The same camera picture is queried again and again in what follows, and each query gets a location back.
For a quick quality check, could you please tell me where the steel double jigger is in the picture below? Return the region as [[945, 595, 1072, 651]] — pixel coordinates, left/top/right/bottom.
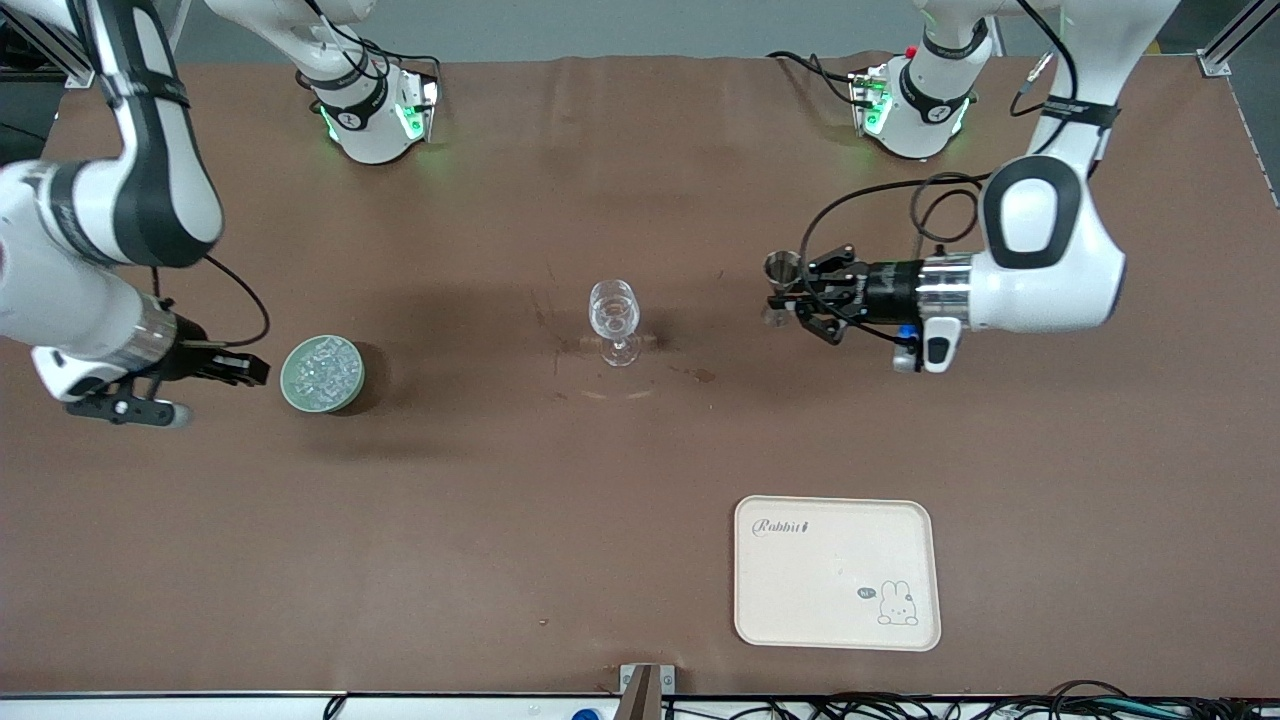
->
[[765, 250, 803, 328]]

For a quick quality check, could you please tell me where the clear ice cubes pile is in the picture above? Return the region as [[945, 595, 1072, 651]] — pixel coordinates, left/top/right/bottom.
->
[[285, 338, 362, 408]]

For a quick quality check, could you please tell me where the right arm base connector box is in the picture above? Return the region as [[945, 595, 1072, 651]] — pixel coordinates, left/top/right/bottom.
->
[[395, 75, 441, 143]]

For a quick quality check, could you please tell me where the clear wine glass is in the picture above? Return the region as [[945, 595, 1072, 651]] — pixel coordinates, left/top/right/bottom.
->
[[588, 280, 642, 367]]

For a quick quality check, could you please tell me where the green ceramic bowl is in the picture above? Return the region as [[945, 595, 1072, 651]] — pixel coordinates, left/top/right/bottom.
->
[[280, 335, 366, 413]]

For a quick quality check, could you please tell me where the cream rabbit print tray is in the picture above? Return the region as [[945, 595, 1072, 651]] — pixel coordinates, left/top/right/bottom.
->
[[733, 495, 943, 653]]

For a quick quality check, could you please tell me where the brown table cover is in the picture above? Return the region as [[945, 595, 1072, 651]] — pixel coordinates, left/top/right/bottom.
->
[[0, 52, 1280, 698]]

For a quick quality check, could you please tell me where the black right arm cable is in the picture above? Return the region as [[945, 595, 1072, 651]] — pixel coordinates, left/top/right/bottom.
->
[[150, 255, 272, 347]]

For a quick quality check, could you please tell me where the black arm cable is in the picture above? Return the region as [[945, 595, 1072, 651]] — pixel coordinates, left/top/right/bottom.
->
[[150, 255, 272, 347], [797, 0, 1083, 346]]

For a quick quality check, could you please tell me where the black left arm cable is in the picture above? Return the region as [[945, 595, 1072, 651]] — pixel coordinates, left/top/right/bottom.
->
[[797, 0, 1083, 346]]

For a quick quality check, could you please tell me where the black left base cable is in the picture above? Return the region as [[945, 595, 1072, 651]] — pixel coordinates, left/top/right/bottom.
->
[[767, 50, 863, 107]]

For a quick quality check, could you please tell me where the black base cable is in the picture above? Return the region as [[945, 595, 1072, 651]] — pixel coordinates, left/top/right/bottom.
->
[[355, 38, 442, 83], [767, 50, 863, 107]]

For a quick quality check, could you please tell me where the aluminium frame profile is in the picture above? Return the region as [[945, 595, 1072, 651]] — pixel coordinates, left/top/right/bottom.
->
[[1200, 0, 1280, 78], [0, 0, 98, 89]]

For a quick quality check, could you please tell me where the black right base cable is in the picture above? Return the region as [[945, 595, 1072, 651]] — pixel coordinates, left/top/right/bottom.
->
[[355, 38, 442, 83]]

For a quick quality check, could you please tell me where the black cable bundle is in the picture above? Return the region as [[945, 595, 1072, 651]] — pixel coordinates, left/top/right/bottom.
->
[[662, 680, 1280, 720]]

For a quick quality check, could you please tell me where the metal clamp bracket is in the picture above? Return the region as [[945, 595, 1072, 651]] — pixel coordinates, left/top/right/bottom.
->
[[619, 663, 676, 720]]

